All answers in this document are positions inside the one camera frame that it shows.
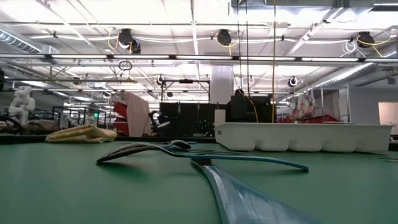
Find pale pink sheet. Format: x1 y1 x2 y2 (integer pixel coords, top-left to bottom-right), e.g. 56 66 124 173
123 91 152 137

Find black table frame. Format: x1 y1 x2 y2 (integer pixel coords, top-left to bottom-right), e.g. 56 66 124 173
0 134 398 152

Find black gantry frame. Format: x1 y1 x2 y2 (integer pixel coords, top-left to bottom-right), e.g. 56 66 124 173
160 78 211 103

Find silver ventilation duct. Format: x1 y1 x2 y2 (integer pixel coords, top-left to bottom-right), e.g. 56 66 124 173
0 29 43 54
307 43 398 91

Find blue-handled spoon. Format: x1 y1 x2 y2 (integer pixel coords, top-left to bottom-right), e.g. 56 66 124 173
95 142 310 172
169 139 192 150

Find white paper roll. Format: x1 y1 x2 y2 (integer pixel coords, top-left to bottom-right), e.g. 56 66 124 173
214 108 226 127

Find ceiling light strip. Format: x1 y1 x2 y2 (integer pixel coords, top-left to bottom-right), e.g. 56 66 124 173
0 53 398 62

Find black partition panels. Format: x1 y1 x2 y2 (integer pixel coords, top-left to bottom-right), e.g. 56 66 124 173
159 101 218 137

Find white cutlery tray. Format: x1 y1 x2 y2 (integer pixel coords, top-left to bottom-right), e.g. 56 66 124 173
213 121 395 154

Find colourful hanging bags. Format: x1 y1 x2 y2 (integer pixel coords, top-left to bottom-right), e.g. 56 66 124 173
289 90 317 118

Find red storage bins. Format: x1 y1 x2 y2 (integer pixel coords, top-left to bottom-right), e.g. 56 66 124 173
112 101 129 135

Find black monitor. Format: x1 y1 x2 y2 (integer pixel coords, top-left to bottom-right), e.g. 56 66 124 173
229 95 273 123

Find green table mat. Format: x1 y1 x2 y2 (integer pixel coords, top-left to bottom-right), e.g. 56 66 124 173
0 139 398 224

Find yellow folded cloth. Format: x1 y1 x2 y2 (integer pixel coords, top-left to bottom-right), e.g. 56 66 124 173
45 123 118 144

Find white panel rack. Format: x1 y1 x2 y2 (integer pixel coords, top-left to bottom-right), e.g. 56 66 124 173
310 85 351 123

